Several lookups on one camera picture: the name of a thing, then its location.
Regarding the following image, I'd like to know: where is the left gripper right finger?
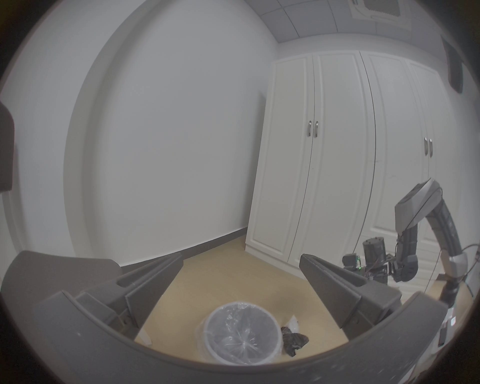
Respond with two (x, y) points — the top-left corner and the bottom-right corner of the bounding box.
(299, 253), (403, 343)

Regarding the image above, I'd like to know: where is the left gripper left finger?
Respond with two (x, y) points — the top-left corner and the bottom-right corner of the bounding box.
(76, 252), (185, 340)

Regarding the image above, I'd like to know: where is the black plastic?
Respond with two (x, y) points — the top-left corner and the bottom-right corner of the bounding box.
(280, 326), (310, 357)

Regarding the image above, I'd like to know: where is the clear plastic bag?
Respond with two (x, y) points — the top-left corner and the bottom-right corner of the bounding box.
(194, 301), (284, 366)

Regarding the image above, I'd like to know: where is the white trash bin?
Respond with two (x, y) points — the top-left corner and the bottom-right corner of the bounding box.
(203, 301), (283, 365)

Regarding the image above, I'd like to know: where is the white wardrobe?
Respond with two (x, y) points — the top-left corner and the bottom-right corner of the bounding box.
(245, 50), (471, 297)

